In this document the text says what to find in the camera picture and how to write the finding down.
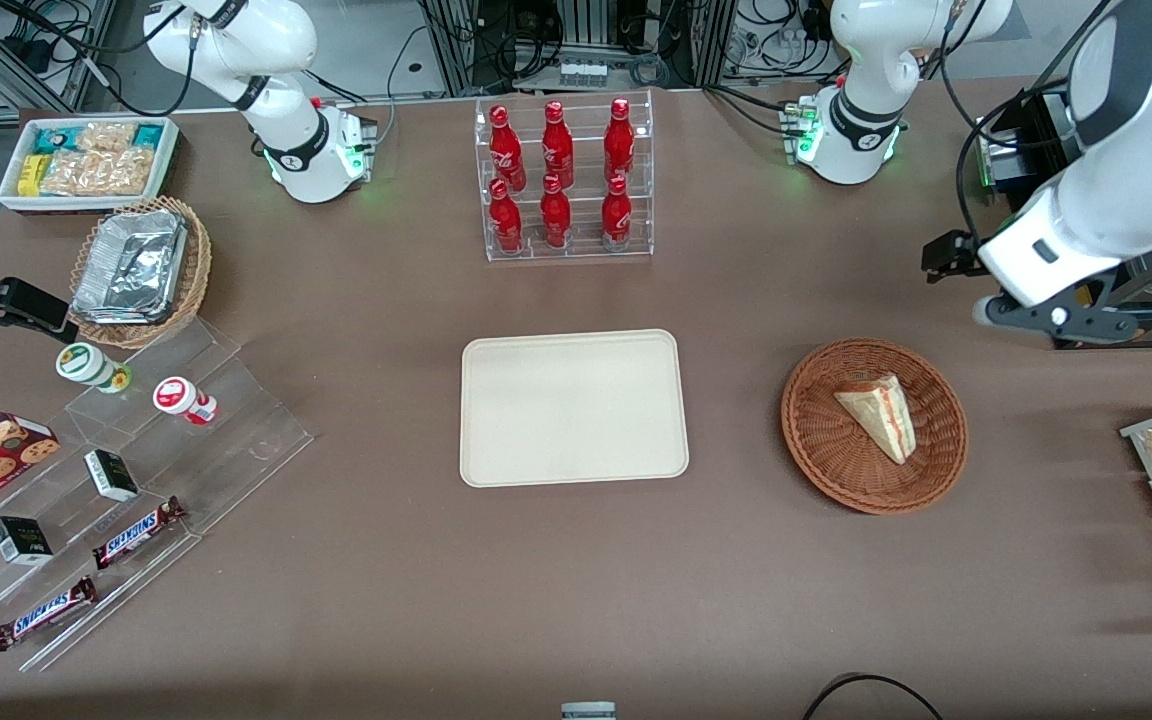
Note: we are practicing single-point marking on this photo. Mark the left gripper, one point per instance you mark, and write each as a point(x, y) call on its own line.
point(948, 251)

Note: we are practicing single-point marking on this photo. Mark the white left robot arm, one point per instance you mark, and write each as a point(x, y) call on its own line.
point(866, 60)

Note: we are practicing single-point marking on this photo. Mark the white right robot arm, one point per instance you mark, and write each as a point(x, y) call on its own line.
point(266, 40)

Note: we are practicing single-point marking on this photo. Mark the light oval wicker basket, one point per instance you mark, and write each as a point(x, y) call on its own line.
point(196, 265)

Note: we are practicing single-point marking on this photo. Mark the wrapped triangular sandwich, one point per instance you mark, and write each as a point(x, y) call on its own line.
point(881, 410)

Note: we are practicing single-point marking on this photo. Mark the brown round wicker basket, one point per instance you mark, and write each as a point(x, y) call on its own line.
point(826, 450)

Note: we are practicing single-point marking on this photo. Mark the cream rectangular tray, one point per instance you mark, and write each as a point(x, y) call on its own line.
point(574, 408)

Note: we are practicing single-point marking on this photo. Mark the green lid yogurt cup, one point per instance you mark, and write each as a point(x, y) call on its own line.
point(86, 365)

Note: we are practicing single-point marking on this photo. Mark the stacked foil containers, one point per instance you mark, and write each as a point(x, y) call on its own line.
point(131, 265)

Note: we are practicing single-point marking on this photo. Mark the white rectangular snack bin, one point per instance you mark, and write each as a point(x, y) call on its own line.
point(8, 195)

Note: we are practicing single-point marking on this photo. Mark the yellow snack packet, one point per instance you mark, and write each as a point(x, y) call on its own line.
point(33, 175)

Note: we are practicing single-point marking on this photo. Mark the red lid yogurt cup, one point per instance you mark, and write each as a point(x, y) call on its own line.
point(178, 397)

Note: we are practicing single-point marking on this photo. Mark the teal snack packet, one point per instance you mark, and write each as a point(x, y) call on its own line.
point(149, 135)
point(56, 138)

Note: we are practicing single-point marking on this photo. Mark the black control box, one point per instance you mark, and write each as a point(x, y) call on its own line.
point(1021, 150)

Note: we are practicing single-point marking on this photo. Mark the small black carton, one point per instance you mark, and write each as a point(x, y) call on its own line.
point(21, 540)
point(111, 475)

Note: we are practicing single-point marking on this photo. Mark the clear acrylic step shelf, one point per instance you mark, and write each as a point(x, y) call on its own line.
point(236, 440)

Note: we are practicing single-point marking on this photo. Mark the Snickers chocolate bar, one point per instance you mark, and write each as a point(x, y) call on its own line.
point(44, 613)
point(136, 533)

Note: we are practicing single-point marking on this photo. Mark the red cola bottle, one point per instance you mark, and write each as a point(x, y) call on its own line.
point(505, 148)
point(557, 145)
point(619, 142)
point(505, 220)
point(616, 215)
point(555, 215)

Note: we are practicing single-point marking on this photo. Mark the clear acrylic bottle rack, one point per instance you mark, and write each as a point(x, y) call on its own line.
point(576, 245)

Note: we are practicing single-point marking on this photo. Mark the aluminium profile rack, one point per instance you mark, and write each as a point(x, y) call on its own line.
point(576, 30)

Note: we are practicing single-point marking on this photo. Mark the small grey device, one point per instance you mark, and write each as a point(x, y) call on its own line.
point(588, 711)

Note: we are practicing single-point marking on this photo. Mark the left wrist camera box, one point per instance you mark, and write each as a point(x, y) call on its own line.
point(951, 255)

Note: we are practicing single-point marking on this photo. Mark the aluminium profile frame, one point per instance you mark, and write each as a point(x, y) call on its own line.
point(46, 50)

